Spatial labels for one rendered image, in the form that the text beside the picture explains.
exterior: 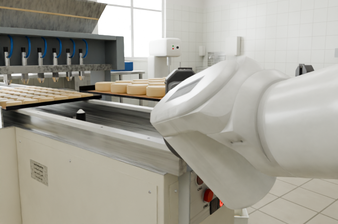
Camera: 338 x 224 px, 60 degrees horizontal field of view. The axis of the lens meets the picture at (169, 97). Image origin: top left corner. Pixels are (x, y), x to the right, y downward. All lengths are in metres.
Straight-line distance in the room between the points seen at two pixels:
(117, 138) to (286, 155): 0.57
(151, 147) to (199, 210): 0.19
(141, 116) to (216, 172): 0.81
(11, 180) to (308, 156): 1.12
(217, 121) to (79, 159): 0.68
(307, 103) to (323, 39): 4.78
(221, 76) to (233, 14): 5.67
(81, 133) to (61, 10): 0.63
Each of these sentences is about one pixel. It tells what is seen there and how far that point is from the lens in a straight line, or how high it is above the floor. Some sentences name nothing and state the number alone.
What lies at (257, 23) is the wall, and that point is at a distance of 5.53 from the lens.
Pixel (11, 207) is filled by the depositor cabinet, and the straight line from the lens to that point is 1.26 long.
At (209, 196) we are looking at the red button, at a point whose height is 0.76.
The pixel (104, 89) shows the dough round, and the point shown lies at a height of 1.00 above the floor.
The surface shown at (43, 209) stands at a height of 0.59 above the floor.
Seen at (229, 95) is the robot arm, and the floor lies 1.05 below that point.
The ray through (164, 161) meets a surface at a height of 0.86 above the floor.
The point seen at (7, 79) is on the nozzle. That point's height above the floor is 1.00.
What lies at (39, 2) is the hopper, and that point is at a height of 1.28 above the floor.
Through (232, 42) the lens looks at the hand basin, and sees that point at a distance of 5.67.
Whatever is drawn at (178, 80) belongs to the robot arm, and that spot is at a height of 1.04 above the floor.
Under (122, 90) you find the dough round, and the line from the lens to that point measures 0.66.
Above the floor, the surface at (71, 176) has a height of 0.74.
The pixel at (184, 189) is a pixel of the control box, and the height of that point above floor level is 0.80.
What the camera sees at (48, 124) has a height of 0.88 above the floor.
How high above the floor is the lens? 1.08
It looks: 8 degrees down
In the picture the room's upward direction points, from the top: straight up
